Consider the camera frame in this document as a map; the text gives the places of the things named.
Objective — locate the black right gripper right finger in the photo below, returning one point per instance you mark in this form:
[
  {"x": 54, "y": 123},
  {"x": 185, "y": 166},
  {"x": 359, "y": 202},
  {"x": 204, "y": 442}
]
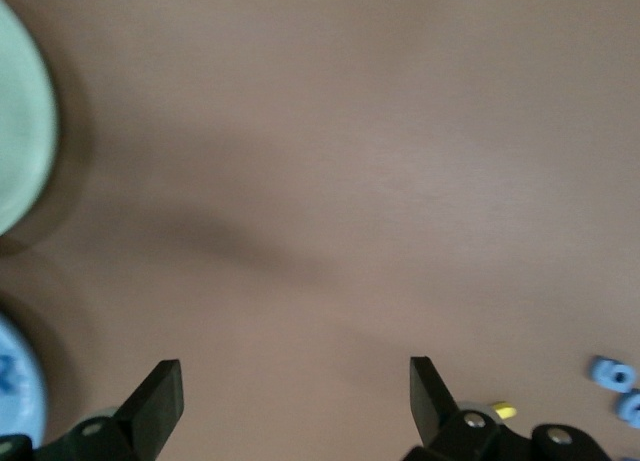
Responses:
[{"x": 435, "y": 416}]

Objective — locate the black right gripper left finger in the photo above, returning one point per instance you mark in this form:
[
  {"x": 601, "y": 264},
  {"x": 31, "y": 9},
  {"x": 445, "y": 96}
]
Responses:
[{"x": 150, "y": 411}]

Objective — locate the yellow foam letter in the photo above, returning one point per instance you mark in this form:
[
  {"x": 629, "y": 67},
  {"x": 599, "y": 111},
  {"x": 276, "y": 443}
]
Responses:
[{"x": 504, "y": 410}]

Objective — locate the blue foam number 9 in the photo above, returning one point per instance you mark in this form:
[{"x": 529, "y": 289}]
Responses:
[{"x": 602, "y": 371}]

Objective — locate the blue plate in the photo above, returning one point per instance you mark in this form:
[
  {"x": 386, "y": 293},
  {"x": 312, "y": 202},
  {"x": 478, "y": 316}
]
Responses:
[{"x": 22, "y": 396}]

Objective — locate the blue foam letter C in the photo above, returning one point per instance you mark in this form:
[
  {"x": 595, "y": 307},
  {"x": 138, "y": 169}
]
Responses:
[{"x": 625, "y": 406}]

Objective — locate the brown table cover sheet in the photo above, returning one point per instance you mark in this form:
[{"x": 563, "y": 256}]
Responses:
[{"x": 350, "y": 131}]

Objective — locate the light green plate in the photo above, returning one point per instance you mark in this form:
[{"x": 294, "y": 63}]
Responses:
[{"x": 25, "y": 116}]

